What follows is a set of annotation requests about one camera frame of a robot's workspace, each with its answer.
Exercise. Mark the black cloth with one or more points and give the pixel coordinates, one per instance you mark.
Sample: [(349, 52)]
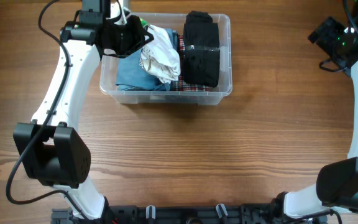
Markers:
[(201, 63)]

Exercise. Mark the white cloth green patch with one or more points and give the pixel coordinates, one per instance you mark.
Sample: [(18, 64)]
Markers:
[(160, 58)]

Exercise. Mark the red blue plaid cloth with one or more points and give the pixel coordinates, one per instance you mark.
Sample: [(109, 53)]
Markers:
[(180, 84)]

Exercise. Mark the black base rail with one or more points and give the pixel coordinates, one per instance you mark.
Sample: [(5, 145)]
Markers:
[(244, 214)]

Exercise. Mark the clear plastic storage container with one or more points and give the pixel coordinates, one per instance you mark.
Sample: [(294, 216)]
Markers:
[(212, 97)]

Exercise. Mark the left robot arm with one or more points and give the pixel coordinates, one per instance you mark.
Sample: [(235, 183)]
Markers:
[(49, 146)]

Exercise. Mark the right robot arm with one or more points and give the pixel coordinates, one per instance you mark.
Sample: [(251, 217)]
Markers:
[(336, 187)]

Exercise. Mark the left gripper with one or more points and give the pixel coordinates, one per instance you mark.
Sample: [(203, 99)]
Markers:
[(142, 36)]

